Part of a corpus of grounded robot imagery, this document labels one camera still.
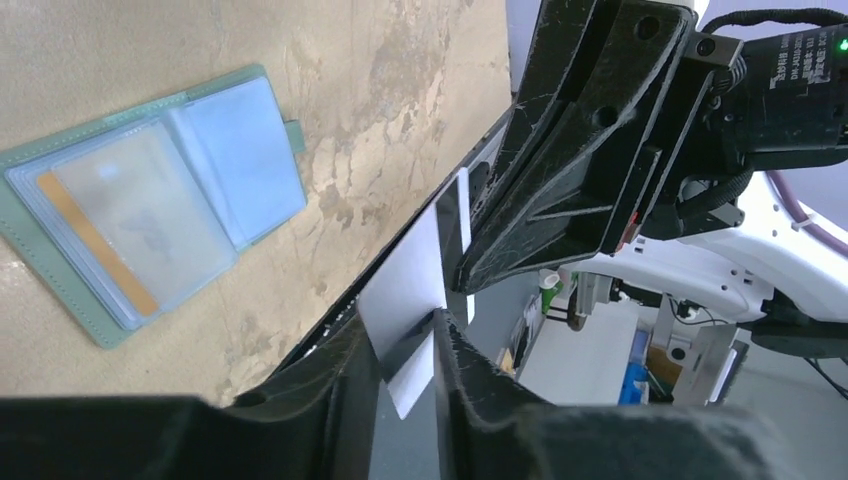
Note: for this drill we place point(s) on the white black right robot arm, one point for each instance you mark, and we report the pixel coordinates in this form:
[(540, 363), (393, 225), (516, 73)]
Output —
[(781, 274)]

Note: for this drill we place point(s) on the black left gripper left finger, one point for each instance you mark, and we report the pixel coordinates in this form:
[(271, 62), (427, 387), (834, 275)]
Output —
[(314, 419)]

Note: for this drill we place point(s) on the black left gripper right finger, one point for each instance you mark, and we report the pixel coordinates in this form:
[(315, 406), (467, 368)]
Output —
[(490, 427)]

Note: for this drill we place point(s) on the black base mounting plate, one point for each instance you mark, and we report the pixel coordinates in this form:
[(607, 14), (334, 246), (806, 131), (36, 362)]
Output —
[(342, 311)]

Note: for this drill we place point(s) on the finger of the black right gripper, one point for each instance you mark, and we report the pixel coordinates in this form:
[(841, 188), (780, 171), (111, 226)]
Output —
[(559, 31), (565, 205)]

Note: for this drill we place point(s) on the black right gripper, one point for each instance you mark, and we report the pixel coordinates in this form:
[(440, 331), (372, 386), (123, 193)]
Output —
[(753, 91)]

